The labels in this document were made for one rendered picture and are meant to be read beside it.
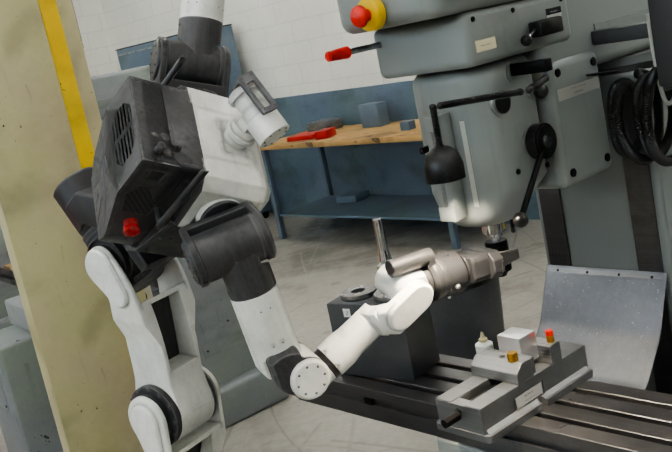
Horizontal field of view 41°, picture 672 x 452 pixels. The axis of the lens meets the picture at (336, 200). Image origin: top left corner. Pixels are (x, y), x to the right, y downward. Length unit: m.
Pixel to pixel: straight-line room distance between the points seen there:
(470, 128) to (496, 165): 0.09
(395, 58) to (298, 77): 7.03
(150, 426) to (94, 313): 1.29
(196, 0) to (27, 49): 1.36
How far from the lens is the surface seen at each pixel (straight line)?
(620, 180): 2.14
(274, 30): 8.95
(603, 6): 2.05
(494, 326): 3.91
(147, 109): 1.68
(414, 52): 1.75
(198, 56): 1.86
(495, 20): 1.73
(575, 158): 1.91
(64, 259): 3.20
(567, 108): 1.89
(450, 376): 2.16
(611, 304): 2.21
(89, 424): 3.33
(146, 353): 2.02
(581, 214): 2.22
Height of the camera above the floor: 1.75
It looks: 10 degrees down
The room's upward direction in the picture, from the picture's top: 12 degrees counter-clockwise
